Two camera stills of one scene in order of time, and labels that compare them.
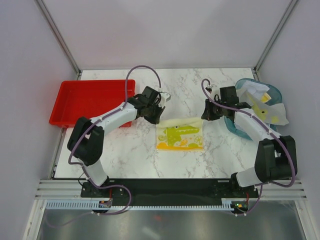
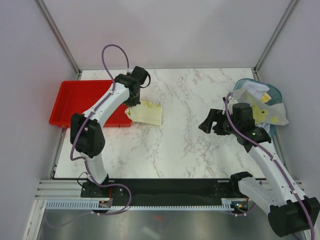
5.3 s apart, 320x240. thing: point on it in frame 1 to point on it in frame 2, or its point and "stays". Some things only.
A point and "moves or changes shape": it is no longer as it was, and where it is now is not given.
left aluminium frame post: [59, 37] stays
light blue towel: [255, 88] stays
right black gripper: [208, 114] to [214, 115]
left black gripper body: [155, 107] to [134, 100]
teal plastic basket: [275, 98] stays
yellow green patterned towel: [180, 134] moves or changes shape
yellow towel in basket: [265, 98] stays
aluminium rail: [61, 190] stays
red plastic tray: [90, 99] stays
